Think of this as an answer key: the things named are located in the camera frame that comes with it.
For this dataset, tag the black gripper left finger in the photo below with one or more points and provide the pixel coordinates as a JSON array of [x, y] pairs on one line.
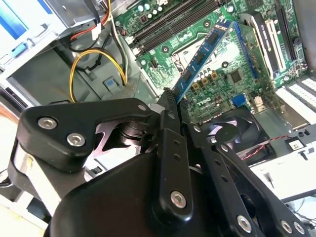
[[61, 123]]

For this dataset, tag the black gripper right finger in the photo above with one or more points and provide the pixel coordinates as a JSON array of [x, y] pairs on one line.
[[222, 172]]

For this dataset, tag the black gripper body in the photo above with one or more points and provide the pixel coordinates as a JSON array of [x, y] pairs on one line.
[[111, 202]]

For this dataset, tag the blue RAM stick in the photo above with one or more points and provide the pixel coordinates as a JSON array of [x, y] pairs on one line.
[[197, 59]]

